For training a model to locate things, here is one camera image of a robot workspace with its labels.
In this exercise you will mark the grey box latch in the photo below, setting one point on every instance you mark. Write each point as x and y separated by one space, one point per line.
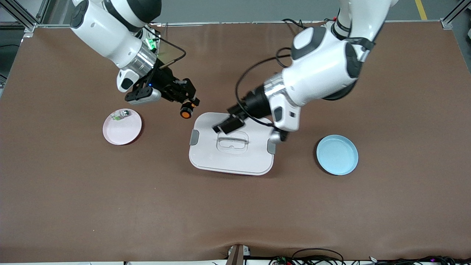
271 148
194 137

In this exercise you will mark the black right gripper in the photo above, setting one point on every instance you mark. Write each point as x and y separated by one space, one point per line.
166 82

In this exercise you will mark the light blue round plate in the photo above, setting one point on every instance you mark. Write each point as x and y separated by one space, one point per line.
336 156

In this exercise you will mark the green push button switch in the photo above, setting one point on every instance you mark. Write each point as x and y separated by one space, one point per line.
121 115

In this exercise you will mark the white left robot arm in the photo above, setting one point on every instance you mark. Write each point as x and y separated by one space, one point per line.
323 70

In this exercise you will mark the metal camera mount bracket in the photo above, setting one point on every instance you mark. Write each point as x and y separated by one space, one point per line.
237 254

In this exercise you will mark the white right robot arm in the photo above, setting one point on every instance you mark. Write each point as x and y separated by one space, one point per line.
106 33

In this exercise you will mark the orange push button switch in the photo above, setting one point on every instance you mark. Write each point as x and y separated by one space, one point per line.
186 112

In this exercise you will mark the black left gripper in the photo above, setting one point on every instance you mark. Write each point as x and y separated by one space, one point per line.
255 101

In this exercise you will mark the pink round plate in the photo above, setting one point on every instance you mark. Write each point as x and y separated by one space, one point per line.
121 132

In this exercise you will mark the white lidded storage box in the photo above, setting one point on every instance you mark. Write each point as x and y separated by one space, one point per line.
232 160

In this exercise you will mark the aluminium frame strut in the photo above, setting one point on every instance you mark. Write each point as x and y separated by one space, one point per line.
22 16
450 20

